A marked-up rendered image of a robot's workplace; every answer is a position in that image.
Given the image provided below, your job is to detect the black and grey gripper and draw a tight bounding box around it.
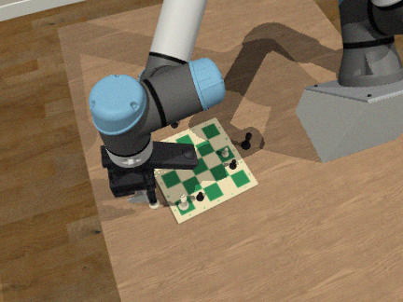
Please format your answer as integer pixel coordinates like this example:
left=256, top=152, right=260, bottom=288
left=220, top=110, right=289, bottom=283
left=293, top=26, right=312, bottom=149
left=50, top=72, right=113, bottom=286
left=101, top=145, right=158, bottom=206

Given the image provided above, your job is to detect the green and cream chessboard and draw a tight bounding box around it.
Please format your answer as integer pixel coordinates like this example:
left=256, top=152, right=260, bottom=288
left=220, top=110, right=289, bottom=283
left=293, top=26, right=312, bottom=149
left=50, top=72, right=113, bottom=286
left=154, top=117, right=258, bottom=224

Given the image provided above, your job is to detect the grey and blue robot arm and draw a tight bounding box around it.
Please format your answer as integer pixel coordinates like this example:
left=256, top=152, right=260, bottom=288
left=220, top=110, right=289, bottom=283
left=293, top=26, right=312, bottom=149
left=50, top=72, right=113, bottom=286
left=89, top=0, right=403, bottom=170

